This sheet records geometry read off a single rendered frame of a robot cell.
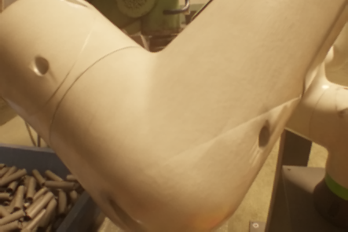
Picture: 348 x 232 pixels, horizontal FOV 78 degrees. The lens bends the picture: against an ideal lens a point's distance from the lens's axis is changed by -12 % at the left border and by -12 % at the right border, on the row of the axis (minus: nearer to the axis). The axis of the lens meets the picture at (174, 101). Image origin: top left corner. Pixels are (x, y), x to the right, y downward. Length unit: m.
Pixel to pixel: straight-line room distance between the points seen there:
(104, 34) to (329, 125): 0.42
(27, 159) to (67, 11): 0.52
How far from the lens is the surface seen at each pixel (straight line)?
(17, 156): 0.69
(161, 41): 0.53
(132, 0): 0.51
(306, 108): 0.51
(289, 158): 1.13
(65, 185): 0.51
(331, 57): 1.03
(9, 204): 0.62
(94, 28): 0.17
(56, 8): 0.18
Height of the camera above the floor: 1.33
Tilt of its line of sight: 23 degrees down
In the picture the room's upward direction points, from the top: 5 degrees counter-clockwise
